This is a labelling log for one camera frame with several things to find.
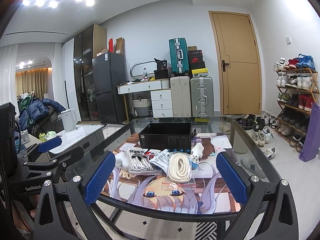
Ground black cardboard storage box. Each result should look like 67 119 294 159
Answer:
139 122 196 153

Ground grey white side cabinet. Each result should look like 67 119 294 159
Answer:
27 125 105 161

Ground cream rope coil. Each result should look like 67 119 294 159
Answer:
167 152 193 183

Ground purple rolled mat bag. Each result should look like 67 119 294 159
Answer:
299 103 320 162

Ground blue puffer jacket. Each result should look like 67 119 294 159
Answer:
19 96 66 131

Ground wooden door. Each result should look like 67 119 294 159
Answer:
209 11 262 115

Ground dark glass cabinet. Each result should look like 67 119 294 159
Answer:
73 24 107 121

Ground plastic water bottle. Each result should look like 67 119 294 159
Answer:
143 68 149 81

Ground black refrigerator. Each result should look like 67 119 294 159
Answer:
92 52 127 125

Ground white striped socks pack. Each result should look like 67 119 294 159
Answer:
125 147 162 176

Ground black paper bag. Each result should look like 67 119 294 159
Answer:
154 58 167 70

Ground beige suitcase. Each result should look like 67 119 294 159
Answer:
170 76 192 118

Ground anime print desk mat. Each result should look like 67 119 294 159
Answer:
102 133 241 215

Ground white electric kettle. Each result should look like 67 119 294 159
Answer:
60 109 78 132

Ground woven laundry basket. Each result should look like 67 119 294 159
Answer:
132 96 151 118

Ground white desk with drawers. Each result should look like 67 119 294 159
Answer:
117 79 173 118

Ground white green printed pouch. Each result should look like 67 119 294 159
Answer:
150 149 171 173

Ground wooden shoe rack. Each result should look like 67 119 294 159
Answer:
276 68 319 153

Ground white plush toy blue tag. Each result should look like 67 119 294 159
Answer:
190 142 204 165

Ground stacked shoe boxes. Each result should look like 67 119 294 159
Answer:
188 46 208 77

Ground silver aluminium suitcase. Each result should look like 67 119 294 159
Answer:
190 76 214 117

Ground teal suitcase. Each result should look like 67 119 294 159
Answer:
169 38 189 76

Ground grey sneaker on floor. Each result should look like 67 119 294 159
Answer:
240 157 266 178

